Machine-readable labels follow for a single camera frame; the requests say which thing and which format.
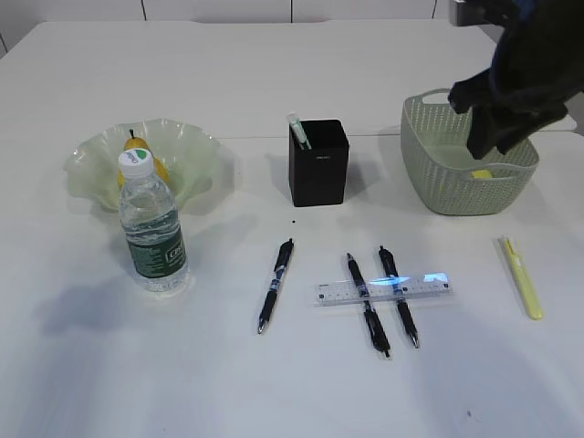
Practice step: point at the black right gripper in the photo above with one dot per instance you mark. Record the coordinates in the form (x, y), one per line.
(503, 118)

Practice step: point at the yellow waste paper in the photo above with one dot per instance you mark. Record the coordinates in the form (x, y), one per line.
(482, 174)

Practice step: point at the yellow utility knife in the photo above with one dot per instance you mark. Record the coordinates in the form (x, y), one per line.
(522, 278)

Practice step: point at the green utility knife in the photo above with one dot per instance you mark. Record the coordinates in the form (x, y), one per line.
(295, 125)

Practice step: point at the clear plastic water bottle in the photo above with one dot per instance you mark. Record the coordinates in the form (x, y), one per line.
(149, 217)

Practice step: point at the yellow pear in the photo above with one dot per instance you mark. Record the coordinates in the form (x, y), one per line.
(134, 142)

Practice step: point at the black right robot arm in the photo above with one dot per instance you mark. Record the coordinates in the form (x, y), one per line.
(536, 68)

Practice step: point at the green plastic woven basket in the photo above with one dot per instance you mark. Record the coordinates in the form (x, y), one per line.
(439, 165)

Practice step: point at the black pen right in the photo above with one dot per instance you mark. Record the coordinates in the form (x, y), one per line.
(388, 264)

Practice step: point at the black pen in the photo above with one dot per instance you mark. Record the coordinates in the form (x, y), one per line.
(377, 334)
(280, 268)
(388, 264)

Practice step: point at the black square pen holder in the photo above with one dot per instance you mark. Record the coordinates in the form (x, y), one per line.
(317, 176)

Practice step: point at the clear plastic ruler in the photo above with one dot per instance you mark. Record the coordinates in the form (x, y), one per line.
(381, 289)

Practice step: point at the black pen middle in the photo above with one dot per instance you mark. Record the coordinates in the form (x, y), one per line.
(377, 334)

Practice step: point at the black pen left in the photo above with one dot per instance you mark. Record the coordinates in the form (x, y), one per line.
(280, 268)

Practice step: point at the green wavy glass plate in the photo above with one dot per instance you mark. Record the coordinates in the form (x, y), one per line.
(188, 153)

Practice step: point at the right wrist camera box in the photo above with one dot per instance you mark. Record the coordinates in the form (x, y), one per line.
(463, 13)

